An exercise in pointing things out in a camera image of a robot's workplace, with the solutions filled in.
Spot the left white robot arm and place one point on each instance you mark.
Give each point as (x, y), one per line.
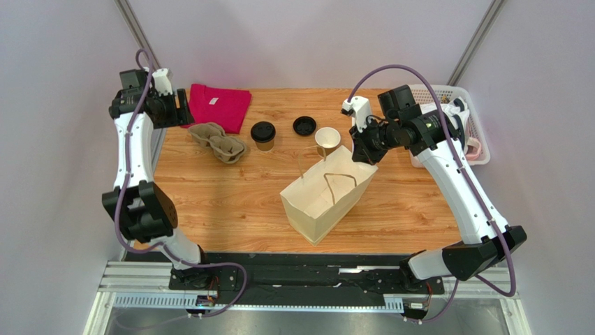
(141, 211)

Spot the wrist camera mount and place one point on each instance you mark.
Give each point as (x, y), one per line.
(359, 109)
(162, 81)

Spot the black cup lid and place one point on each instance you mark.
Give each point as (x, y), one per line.
(263, 132)
(304, 126)

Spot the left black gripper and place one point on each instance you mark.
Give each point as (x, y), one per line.
(185, 117)

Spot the brown paper bag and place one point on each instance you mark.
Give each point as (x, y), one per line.
(323, 195)

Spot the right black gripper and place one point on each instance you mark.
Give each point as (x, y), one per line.
(364, 145)

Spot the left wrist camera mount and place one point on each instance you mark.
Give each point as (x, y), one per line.
(162, 81)

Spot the pulp cup carrier tray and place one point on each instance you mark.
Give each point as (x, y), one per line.
(227, 149)

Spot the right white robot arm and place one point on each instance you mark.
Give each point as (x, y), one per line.
(486, 236)

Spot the white plastic basket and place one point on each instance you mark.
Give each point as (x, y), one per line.
(447, 94)

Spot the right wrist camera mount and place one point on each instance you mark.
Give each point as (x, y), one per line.
(359, 109)

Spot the folded red cloth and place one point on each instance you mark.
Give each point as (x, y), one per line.
(225, 107)

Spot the pink strap item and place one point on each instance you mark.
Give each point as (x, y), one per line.
(472, 149)

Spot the brown paper cup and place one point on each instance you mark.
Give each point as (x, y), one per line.
(327, 139)
(265, 146)

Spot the white crumpled garment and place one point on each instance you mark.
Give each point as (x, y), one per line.
(458, 113)

